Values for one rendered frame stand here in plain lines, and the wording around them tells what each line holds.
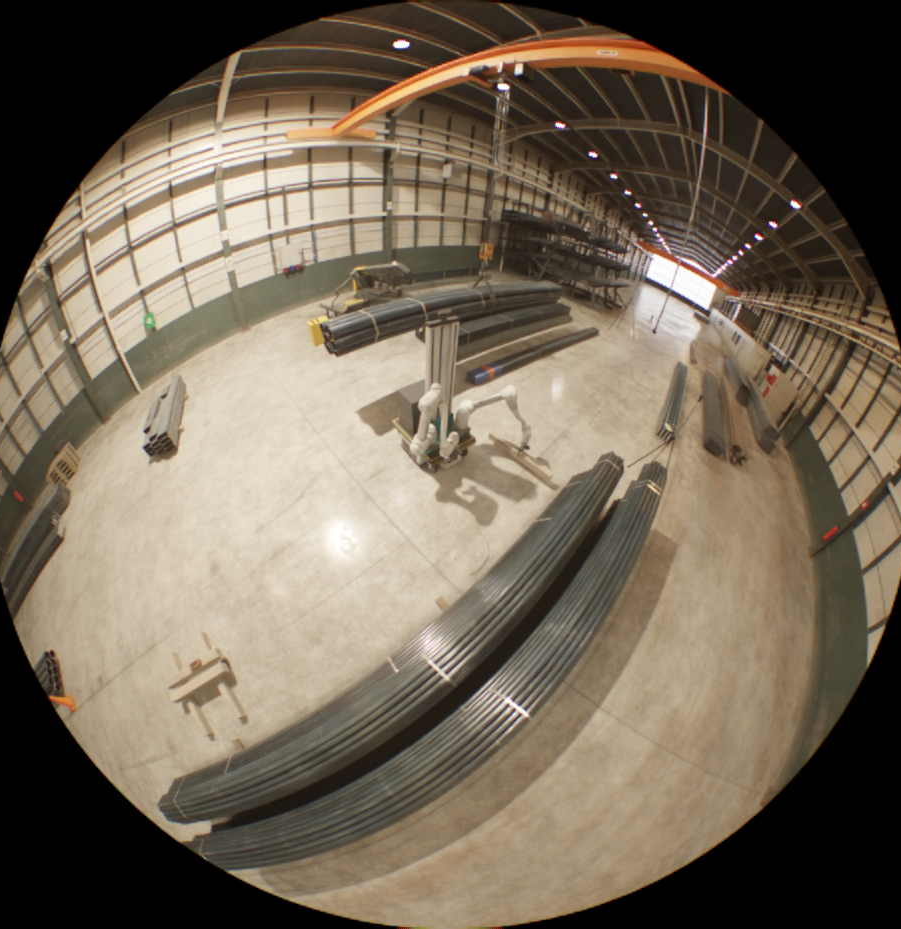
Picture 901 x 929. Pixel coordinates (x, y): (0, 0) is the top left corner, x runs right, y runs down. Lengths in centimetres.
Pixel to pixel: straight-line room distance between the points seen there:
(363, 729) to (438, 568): 171
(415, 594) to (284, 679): 161
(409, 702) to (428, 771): 48
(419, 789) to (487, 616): 122
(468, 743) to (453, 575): 170
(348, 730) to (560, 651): 138
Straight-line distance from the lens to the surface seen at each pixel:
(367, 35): 1038
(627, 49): 586
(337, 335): 363
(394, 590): 278
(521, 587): 203
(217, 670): 327
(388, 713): 192
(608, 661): 321
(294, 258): 1053
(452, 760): 176
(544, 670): 176
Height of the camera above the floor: 268
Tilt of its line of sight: 50 degrees down
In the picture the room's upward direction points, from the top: 6 degrees clockwise
